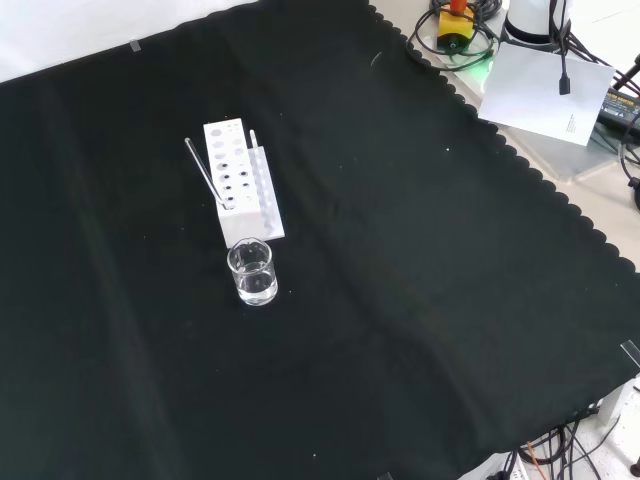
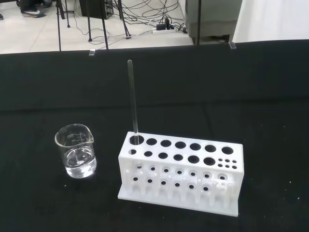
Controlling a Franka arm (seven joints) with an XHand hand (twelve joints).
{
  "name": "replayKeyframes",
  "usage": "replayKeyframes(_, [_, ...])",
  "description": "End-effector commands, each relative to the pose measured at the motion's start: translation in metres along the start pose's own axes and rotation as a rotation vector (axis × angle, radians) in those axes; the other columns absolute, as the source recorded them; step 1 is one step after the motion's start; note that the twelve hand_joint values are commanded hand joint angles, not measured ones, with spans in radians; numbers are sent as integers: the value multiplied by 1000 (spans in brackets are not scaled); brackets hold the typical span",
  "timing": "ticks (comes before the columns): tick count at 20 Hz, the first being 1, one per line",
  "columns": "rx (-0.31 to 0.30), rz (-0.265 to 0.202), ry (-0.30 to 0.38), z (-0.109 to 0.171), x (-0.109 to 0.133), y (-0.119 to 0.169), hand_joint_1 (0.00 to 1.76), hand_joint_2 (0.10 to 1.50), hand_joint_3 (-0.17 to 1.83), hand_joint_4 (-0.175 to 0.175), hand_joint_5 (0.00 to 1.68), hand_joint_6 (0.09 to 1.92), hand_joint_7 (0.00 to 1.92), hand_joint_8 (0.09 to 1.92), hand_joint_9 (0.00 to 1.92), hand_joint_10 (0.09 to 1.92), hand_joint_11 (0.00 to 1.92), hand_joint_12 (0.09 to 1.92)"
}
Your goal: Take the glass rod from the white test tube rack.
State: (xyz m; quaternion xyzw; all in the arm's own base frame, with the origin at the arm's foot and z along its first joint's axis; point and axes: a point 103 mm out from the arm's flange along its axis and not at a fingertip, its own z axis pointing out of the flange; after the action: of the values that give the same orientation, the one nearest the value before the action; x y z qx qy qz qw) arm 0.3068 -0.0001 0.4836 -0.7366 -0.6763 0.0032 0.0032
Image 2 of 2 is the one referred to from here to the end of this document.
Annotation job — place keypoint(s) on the white test tube rack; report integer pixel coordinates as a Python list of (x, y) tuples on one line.
[(183, 154)]

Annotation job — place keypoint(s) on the black bench cloth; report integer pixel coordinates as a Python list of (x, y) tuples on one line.
[(193, 96)]

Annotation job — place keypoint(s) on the white power strip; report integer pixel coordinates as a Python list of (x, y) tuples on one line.
[(164, 31)]

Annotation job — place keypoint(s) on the clear glass beaker with water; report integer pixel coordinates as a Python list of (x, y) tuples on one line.
[(79, 159)]

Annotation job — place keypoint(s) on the clear cloth clip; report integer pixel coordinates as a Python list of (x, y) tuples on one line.
[(92, 52), (232, 45)]

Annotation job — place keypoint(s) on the black power adapter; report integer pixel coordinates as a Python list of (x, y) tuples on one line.
[(161, 26)]

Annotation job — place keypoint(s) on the black tripod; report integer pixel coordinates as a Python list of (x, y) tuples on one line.
[(58, 29), (104, 29)]

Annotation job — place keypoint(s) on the grey cabinet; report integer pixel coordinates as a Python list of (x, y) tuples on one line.
[(212, 17)]

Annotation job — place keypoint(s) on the black computer case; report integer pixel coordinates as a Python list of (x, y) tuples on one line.
[(96, 8)]

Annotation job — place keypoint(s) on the person's foot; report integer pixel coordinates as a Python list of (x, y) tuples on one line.
[(32, 12)]

